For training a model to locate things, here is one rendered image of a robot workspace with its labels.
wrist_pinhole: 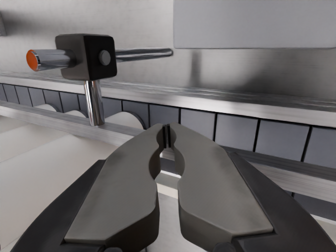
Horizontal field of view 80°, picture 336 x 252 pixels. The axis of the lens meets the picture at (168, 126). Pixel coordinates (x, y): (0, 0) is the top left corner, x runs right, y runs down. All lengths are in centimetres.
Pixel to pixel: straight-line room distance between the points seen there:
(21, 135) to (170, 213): 25
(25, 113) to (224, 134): 20
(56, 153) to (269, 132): 18
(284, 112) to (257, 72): 6
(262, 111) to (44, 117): 20
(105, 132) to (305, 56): 19
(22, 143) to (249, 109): 22
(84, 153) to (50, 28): 27
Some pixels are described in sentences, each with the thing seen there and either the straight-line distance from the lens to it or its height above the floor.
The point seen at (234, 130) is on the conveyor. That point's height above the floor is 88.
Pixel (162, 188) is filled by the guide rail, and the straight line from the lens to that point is 22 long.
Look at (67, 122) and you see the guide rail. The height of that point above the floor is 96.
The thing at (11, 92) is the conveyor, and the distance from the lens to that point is 45.
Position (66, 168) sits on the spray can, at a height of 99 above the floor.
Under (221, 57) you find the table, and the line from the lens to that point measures 24.
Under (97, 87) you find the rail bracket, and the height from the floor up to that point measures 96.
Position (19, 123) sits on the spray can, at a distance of 32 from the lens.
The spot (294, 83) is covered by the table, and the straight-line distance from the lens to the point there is 24.
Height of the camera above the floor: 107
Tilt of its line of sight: 56 degrees down
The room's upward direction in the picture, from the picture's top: 126 degrees counter-clockwise
